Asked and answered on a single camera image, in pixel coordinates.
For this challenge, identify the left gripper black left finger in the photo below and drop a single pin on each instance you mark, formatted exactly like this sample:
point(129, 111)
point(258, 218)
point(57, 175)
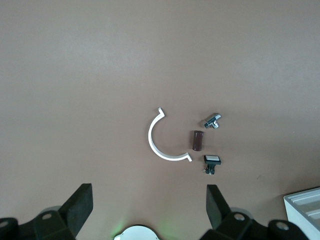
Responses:
point(77, 212)

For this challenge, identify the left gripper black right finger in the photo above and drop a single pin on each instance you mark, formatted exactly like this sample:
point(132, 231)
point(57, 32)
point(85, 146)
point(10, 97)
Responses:
point(218, 210)

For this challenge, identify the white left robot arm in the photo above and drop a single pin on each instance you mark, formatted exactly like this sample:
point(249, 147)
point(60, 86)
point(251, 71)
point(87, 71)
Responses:
point(137, 233)

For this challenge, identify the black square white-faced push button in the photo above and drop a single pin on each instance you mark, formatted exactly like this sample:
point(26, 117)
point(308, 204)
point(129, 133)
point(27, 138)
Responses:
point(212, 160)

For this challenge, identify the white drawer cabinet housing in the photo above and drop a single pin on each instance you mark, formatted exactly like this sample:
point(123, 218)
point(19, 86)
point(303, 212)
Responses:
point(292, 217)

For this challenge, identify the white plastic drawer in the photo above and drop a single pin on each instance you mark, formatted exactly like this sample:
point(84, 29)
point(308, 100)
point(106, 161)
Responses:
point(310, 202)
point(315, 213)

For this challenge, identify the dark red cylindrical capacitor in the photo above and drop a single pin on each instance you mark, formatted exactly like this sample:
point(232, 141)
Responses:
point(197, 141)

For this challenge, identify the chrome angle valve fitting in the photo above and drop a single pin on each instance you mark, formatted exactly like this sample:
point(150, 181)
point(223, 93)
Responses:
point(211, 120)

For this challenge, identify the white semicircular pipe clamp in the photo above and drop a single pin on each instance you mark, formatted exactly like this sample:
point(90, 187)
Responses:
point(150, 137)

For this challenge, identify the brown table mat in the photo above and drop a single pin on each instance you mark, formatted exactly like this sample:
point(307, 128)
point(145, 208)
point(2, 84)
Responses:
point(100, 75)

